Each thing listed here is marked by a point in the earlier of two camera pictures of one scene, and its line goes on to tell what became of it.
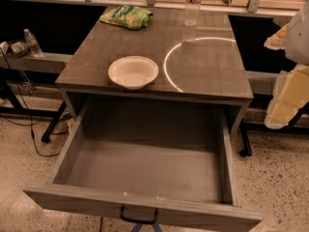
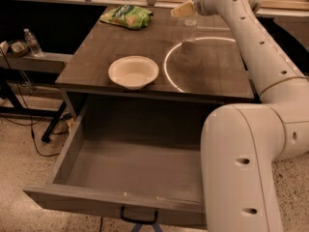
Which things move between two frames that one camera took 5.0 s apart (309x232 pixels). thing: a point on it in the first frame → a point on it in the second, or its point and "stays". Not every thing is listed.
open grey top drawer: [165, 163] stays
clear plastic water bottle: [193, 1] stays
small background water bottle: [33, 43] stays
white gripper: [298, 41] → [202, 1]
